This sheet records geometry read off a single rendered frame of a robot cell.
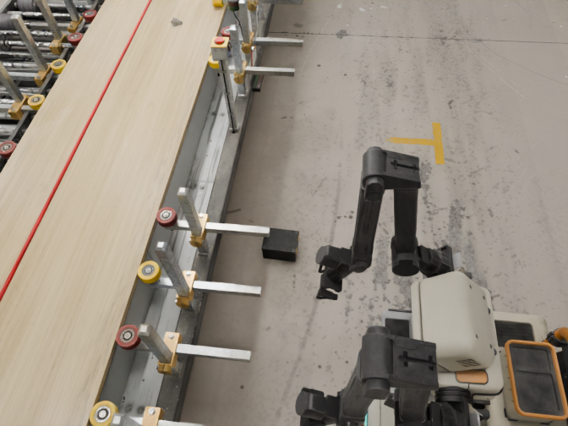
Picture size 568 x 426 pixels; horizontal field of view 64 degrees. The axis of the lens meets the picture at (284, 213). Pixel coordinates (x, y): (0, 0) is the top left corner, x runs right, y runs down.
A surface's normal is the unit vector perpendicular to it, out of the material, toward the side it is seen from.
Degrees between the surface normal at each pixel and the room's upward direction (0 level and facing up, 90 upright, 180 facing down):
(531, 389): 0
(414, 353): 14
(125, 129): 0
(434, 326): 42
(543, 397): 0
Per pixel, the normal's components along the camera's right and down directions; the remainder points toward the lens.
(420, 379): 0.20, -0.53
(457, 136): -0.04, -0.57
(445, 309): -0.69, -0.47
